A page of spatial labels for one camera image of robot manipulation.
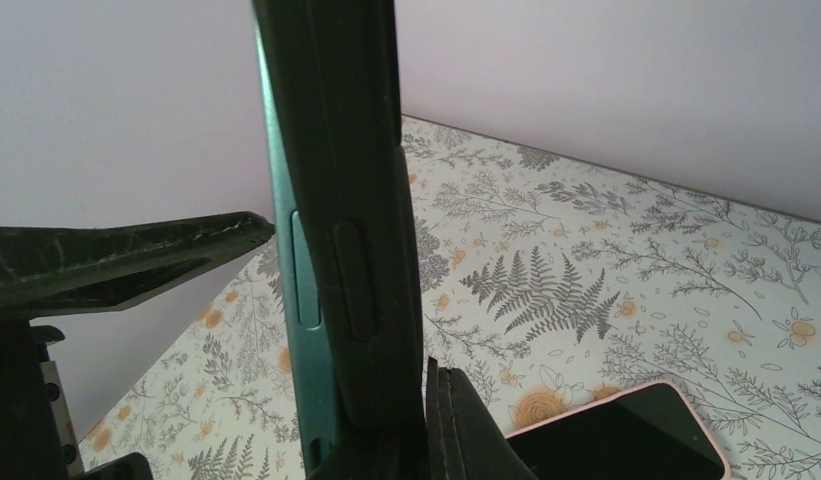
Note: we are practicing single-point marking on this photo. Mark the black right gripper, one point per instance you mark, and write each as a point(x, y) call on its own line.
point(49, 271)

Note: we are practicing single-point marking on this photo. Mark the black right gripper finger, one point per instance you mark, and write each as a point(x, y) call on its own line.
point(464, 442)

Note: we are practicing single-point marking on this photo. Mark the black phone case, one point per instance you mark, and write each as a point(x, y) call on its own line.
point(335, 80)

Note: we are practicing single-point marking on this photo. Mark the floral patterned table mat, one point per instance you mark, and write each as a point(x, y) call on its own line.
point(552, 283)

